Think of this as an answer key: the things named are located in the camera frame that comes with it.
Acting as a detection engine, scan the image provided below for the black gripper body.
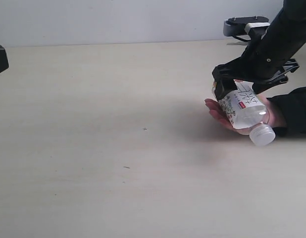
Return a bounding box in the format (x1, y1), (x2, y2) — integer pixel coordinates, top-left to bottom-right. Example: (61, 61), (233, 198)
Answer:
(212, 48), (300, 100)

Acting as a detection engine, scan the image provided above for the tea bottle with orange bird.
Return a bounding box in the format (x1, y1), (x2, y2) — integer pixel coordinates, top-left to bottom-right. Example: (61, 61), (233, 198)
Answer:
(217, 80), (276, 146)

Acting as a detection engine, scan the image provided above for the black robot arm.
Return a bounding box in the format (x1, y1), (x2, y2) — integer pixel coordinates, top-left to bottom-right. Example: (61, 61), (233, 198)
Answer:
(212, 0), (306, 100)

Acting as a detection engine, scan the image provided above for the person's open hand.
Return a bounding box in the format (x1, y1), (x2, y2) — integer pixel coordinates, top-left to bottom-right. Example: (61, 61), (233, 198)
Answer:
(205, 94), (287, 135)

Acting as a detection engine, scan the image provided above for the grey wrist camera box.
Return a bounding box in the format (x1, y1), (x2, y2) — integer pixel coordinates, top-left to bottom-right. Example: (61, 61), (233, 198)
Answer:
(223, 16), (269, 37)

